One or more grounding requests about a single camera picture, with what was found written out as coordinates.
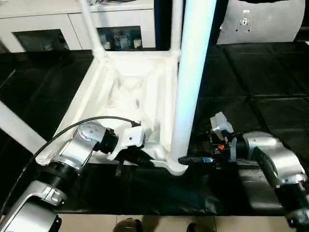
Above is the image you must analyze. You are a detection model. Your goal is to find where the white plastic table top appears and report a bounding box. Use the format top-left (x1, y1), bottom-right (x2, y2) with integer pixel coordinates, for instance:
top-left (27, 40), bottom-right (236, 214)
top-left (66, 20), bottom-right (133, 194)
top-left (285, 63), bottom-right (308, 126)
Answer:
top-left (34, 48), bottom-right (192, 175)

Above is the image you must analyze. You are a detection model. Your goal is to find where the white plastic table leg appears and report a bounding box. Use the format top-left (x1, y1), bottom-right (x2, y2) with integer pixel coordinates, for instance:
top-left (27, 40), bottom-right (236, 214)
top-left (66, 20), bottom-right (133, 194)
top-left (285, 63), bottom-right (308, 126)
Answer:
top-left (0, 101), bottom-right (49, 155)
top-left (169, 0), bottom-right (184, 54)
top-left (77, 0), bottom-right (110, 61)
top-left (166, 0), bottom-right (218, 168)

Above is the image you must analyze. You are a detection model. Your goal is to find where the cluster of small bottles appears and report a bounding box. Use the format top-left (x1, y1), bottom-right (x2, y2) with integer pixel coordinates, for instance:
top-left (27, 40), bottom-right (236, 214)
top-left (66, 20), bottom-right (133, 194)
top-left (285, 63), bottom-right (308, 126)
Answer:
top-left (97, 27), bottom-right (144, 51)

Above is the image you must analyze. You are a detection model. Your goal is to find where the white cushion with badge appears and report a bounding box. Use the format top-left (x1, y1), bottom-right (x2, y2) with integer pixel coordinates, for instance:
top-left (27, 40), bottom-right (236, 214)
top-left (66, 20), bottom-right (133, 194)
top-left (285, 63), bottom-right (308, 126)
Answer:
top-left (217, 0), bottom-right (303, 45)

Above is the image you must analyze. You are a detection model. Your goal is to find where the black cabinet with yellow label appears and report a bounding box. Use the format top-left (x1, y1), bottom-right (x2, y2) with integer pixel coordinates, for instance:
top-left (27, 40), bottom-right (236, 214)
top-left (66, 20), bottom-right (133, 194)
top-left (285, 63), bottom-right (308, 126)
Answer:
top-left (154, 0), bottom-right (227, 49)

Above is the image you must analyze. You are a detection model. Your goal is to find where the white cabinet with glass doors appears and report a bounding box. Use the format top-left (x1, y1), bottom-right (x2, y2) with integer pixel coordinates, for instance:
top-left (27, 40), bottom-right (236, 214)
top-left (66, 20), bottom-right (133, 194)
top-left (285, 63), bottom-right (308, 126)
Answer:
top-left (0, 0), bottom-right (156, 54)

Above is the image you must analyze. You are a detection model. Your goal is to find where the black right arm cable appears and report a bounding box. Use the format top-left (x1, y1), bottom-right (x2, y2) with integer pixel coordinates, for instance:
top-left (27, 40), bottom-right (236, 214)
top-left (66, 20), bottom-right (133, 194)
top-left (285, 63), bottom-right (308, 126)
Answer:
top-left (226, 130), bottom-right (271, 144)

